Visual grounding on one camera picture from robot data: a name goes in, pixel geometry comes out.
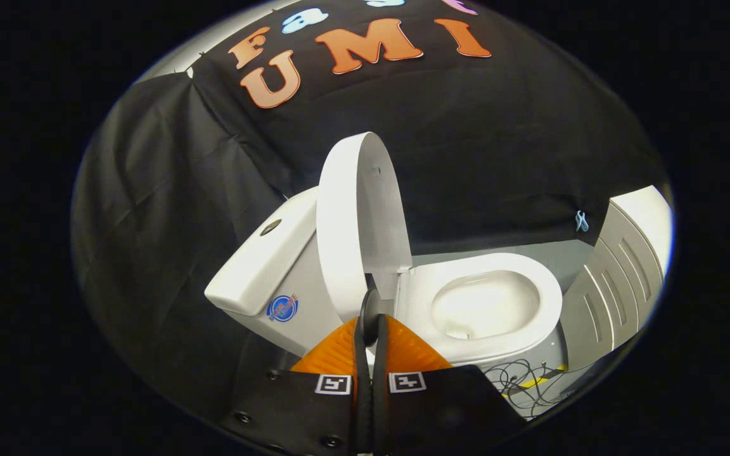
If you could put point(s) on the black backdrop cloth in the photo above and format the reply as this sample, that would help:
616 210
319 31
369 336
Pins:
466 158

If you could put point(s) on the white ceramic toilet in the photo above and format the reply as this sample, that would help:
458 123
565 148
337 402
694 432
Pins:
257 266

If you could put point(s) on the grey panelled door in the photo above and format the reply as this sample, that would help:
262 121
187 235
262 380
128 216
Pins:
612 291

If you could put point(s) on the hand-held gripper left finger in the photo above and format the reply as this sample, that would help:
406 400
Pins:
362 380

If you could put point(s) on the white toilet seat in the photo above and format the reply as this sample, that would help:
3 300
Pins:
545 304

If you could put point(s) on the yellow black floor tape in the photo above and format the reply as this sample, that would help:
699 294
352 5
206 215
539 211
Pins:
533 382

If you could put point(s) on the blue clip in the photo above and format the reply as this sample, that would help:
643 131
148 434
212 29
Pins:
582 220

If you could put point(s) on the white toilet lid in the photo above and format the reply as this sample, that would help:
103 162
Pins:
352 221

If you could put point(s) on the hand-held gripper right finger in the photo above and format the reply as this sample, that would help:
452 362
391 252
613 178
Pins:
380 380

